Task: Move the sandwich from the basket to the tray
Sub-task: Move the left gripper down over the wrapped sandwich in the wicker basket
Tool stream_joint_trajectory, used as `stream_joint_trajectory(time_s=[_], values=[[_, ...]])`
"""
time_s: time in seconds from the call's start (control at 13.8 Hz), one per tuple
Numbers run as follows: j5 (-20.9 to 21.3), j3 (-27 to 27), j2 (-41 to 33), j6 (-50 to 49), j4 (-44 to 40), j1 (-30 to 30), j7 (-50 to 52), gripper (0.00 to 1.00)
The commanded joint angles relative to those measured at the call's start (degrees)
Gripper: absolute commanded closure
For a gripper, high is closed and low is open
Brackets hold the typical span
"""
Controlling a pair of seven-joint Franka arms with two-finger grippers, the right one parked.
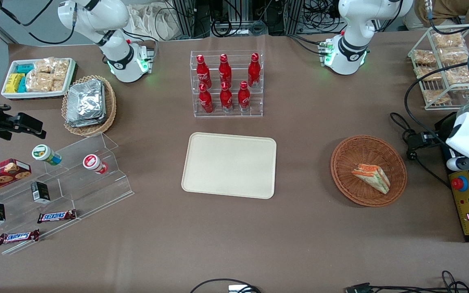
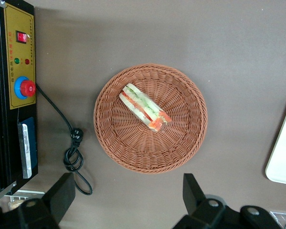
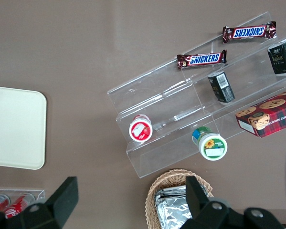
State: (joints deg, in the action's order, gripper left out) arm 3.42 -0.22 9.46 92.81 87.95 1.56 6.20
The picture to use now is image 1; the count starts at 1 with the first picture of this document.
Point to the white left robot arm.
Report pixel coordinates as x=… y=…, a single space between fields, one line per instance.
x=352 y=44

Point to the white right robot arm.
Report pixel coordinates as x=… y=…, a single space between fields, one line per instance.
x=116 y=53

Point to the white rectangular snack tray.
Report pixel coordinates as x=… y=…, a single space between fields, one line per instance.
x=10 y=96

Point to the light wicker basket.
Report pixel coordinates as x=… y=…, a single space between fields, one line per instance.
x=110 y=110

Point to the triangular sandwich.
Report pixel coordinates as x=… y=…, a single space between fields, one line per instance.
x=373 y=178

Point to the brown wicker basket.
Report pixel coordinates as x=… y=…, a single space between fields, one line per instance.
x=348 y=167

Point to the cream plastic tray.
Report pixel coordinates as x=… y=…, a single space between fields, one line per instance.
x=229 y=165

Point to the red emergency stop button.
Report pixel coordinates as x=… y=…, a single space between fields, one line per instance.
x=460 y=184

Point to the green lid yogurt cup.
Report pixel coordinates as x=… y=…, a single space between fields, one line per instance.
x=44 y=154

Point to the teal snack packet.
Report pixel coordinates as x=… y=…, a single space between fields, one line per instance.
x=25 y=68
x=22 y=85

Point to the clear bag rice crackers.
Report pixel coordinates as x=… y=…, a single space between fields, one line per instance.
x=39 y=82
x=44 y=65
x=58 y=85
x=61 y=69

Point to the yellow snack packet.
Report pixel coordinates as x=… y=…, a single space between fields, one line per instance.
x=14 y=83

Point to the red tartan cookie box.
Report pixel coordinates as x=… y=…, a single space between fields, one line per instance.
x=2 y=175

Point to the silver foil packet stack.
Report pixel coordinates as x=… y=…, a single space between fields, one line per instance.
x=84 y=102

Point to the red lid yogurt cup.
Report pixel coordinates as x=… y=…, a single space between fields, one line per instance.
x=93 y=162

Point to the clear bag puffed snack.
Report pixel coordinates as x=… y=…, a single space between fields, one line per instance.
x=448 y=40
x=436 y=97
x=453 y=56
x=458 y=76
x=426 y=72
x=424 y=57

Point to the clear acrylic stepped shelf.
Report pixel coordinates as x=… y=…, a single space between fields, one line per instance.
x=92 y=191

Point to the Snickers chocolate bar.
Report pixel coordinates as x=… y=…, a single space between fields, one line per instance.
x=18 y=237
x=57 y=216

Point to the white cloth bag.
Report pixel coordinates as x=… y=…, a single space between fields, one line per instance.
x=149 y=22

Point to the brown paper bag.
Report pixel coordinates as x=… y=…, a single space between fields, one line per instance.
x=450 y=10

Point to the red cola bottle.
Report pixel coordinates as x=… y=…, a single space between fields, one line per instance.
x=226 y=99
x=244 y=99
x=203 y=73
x=254 y=72
x=225 y=71
x=206 y=101

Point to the clear acrylic bottle rack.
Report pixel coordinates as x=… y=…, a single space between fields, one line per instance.
x=228 y=112

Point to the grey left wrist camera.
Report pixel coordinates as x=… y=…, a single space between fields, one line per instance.
x=456 y=163

